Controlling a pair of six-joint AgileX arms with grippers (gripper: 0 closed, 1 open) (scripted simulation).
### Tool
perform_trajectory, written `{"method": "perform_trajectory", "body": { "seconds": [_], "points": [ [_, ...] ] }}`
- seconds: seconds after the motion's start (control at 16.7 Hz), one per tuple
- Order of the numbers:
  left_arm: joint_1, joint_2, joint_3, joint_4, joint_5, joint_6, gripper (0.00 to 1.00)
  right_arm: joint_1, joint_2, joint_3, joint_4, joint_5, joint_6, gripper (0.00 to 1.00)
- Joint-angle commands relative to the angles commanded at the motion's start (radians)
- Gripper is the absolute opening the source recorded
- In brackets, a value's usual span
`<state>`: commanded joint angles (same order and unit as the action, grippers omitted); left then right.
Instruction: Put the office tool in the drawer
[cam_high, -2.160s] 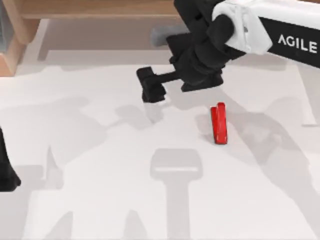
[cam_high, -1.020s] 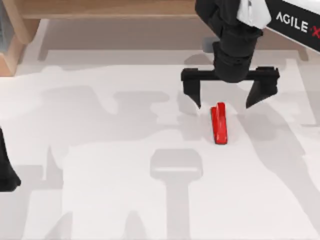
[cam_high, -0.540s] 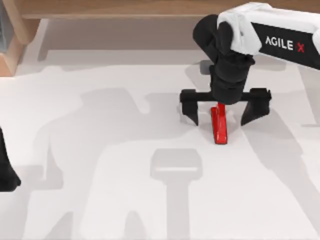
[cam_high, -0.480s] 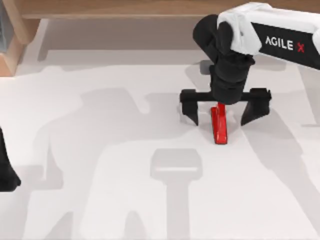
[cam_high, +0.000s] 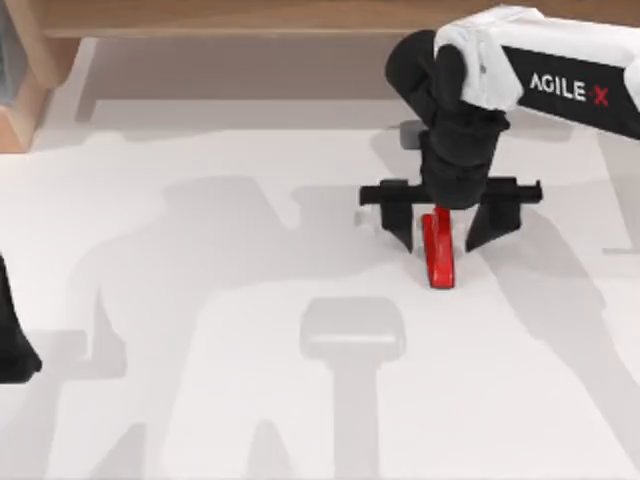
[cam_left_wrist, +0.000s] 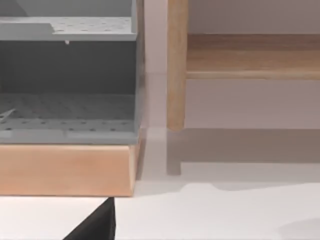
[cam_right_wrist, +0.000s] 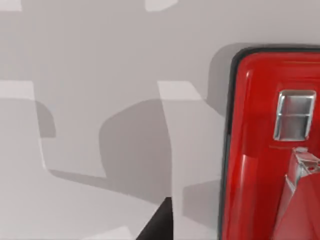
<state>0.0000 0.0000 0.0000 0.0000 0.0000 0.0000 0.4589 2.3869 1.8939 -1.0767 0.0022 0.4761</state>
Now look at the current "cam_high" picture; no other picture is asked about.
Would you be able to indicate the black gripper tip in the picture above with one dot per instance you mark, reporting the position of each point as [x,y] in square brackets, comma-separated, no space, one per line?
[12,340]

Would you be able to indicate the red stapler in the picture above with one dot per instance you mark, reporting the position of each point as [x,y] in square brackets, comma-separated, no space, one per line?
[441,260]

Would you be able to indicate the pale grey rounded box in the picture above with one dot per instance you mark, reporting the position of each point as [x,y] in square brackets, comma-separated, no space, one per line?
[410,135]

